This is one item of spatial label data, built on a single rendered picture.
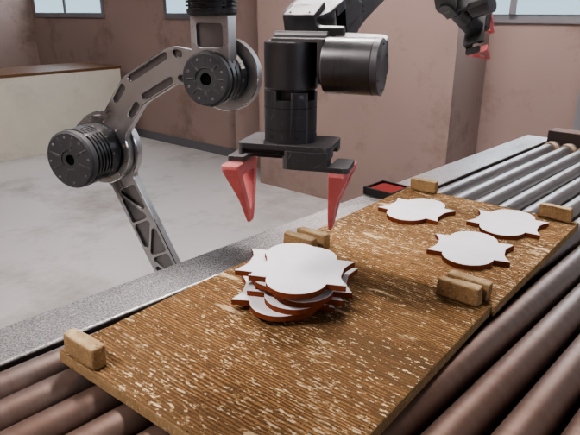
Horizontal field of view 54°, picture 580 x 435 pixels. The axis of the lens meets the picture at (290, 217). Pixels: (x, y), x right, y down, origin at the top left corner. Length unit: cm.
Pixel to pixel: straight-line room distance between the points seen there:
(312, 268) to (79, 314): 32
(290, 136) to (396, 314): 28
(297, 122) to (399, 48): 308
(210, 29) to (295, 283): 98
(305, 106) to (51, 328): 44
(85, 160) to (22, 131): 412
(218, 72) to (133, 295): 80
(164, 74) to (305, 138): 115
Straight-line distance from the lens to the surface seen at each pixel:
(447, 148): 358
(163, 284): 87
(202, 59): 152
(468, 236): 99
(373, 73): 57
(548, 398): 68
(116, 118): 185
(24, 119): 587
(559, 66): 377
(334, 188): 60
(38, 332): 80
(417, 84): 361
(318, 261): 76
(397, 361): 65
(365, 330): 70
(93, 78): 618
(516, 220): 110
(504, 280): 87
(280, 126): 60
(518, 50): 384
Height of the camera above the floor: 130
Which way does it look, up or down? 20 degrees down
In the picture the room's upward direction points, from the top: straight up
